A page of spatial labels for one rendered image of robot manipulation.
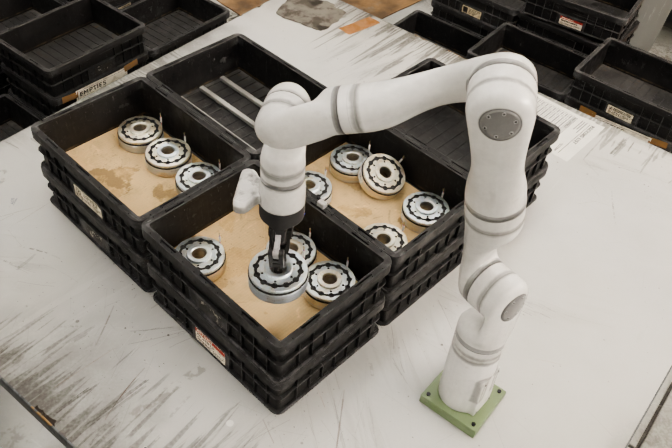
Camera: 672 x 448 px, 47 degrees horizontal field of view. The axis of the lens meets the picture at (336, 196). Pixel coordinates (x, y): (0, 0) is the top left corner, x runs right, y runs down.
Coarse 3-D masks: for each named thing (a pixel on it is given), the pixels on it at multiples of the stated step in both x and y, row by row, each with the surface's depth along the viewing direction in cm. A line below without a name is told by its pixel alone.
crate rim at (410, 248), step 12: (396, 132) 173; (408, 144) 170; (432, 156) 168; (456, 168) 165; (312, 192) 157; (336, 216) 152; (444, 216) 154; (456, 216) 156; (360, 228) 150; (432, 228) 151; (444, 228) 155; (372, 240) 148; (420, 240) 149; (396, 252) 146; (408, 252) 147; (396, 264) 147
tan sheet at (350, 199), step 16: (320, 160) 179; (336, 192) 172; (352, 192) 172; (400, 192) 173; (336, 208) 168; (352, 208) 168; (368, 208) 169; (384, 208) 169; (400, 208) 169; (368, 224) 165; (400, 224) 166
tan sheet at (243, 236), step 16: (256, 208) 166; (224, 224) 162; (240, 224) 162; (256, 224) 163; (224, 240) 159; (240, 240) 159; (256, 240) 159; (240, 256) 156; (320, 256) 157; (224, 272) 153; (240, 272) 153; (224, 288) 150; (240, 288) 150; (240, 304) 147; (256, 304) 147; (272, 304) 148; (288, 304) 148; (304, 304) 148; (256, 320) 145; (272, 320) 145; (288, 320) 145; (304, 320) 145
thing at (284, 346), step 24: (240, 168) 160; (360, 240) 148; (192, 264) 140; (384, 264) 144; (216, 288) 137; (360, 288) 139; (240, 312) 133; (336, 312) 137; (264, 336) 130; (288, 336) 130
